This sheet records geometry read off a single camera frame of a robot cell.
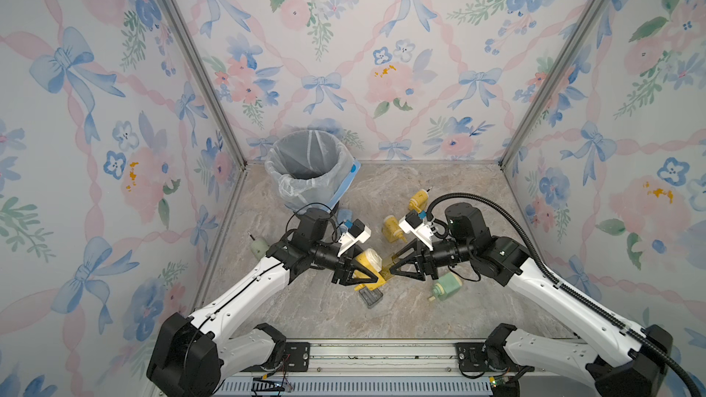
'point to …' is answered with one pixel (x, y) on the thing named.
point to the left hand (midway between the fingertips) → (375, 273)
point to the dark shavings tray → (370, 297)
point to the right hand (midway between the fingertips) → (395, 264)
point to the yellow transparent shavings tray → (385, 270)
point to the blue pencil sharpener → (348, 223)
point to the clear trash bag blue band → (312, 168)
